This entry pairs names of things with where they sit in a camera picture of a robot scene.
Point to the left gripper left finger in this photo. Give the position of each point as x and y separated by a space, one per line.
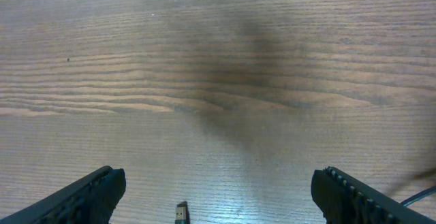
90 200

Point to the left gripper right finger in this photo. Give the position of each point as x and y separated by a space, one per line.
345 200

